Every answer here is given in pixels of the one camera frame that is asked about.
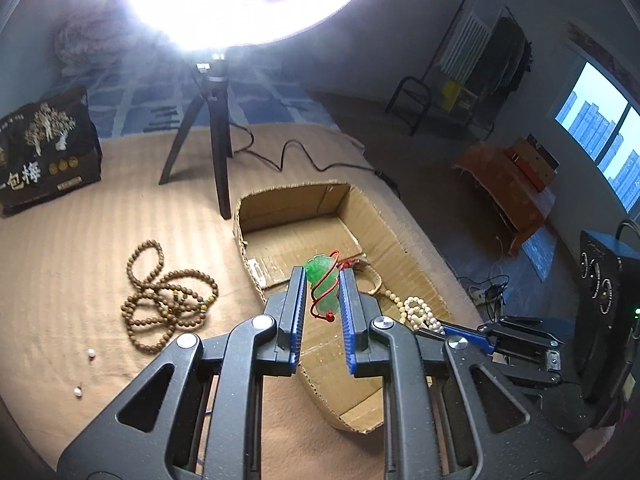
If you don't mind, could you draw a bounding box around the open cardboard box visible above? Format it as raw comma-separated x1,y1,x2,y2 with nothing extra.
234,182,480,434

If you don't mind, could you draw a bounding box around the black power cable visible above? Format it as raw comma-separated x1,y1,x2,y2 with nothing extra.
226,119,402,201

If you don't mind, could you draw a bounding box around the window with city view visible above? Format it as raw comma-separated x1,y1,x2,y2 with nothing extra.
555,63,640,214

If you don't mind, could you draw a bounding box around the brown wooden bead necklace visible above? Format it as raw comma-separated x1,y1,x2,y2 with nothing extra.
119,237,222,356

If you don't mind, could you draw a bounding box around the blue patterned bed sheet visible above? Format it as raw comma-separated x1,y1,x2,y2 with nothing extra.
49,64,367,151

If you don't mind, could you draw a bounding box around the brown strap wristwatch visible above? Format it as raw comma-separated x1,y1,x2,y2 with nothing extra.
350,258,383,296

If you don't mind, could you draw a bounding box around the orange cloth covered stool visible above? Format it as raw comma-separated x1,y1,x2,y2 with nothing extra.
451,141,555,256

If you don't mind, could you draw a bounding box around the white pearl bead necklace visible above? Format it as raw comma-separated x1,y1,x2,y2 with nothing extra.
402,294,446,336

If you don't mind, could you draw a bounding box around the rolled floral quilt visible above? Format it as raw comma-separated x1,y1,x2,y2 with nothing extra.
53,9,138,76

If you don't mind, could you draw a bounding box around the black printed gift bag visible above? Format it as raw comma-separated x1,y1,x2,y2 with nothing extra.
0,86,102,217

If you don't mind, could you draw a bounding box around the black clothes rack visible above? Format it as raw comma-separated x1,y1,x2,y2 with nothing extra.
385,0,533,136

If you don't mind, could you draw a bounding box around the white power strip with cables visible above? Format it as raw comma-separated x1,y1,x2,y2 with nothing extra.
457,260,510,322

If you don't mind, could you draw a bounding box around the bright ring light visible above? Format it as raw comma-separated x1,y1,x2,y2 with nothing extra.
94,0,386,58

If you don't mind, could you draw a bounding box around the green jade red cord pendant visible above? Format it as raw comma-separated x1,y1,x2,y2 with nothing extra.
304,250,357,323

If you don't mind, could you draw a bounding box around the black tripod stand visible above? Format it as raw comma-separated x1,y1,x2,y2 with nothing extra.
158,53,232,220

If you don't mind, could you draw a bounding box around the cream bead bracelet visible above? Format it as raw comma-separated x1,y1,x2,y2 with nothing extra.
377,288,409,326

